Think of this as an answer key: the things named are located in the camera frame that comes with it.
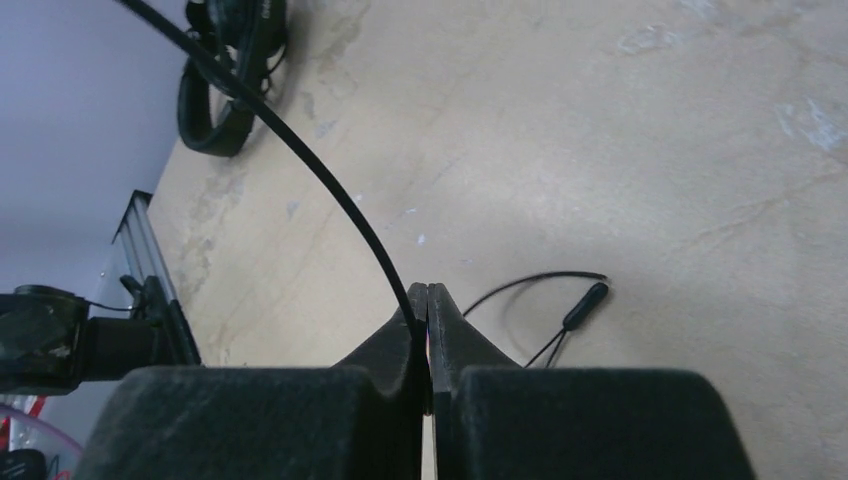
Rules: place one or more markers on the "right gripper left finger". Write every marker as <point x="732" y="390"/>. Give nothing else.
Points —
<point x="358" y="419"/>

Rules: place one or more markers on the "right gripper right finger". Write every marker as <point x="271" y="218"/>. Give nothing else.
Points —
<point x="493" y="419"/>

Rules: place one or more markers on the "teal white cat headphones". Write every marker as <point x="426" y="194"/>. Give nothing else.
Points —
<point x="198" y="55"/>

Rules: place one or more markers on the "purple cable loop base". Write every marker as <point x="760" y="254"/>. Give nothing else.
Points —
<point x="43" y="425"/>

